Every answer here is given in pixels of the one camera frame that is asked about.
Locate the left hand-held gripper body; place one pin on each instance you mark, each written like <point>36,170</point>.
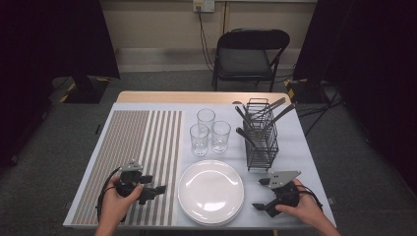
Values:
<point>129,178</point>

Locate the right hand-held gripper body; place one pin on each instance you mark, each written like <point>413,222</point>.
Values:
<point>283,178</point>

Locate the white dinner plate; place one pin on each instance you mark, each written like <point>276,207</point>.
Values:
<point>209,190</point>

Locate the clear drinking glass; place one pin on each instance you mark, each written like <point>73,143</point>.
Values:
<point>220,141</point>
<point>199,144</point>
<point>206,118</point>

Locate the person's left hand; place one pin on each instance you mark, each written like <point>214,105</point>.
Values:
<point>114,206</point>

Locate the person's right hand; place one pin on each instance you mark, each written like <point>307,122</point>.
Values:
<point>306,209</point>

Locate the small dark floor object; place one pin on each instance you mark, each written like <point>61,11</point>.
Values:
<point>97,128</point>

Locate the striped grey placemat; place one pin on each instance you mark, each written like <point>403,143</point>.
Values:
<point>137,119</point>

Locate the metal cutlery piece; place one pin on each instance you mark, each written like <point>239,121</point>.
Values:
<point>277,103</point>
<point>282,114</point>
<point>242,116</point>

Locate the white table cover sheet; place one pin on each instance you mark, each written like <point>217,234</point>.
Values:
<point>224,111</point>

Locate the black stand base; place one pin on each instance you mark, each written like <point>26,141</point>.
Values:
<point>308,93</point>
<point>82,91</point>

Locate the black folding chair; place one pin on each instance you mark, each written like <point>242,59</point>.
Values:
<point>244,62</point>

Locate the black curtain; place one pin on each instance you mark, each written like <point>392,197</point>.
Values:
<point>49,39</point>
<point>377,65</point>

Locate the white wall socket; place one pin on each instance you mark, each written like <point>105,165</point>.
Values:
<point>208,6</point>

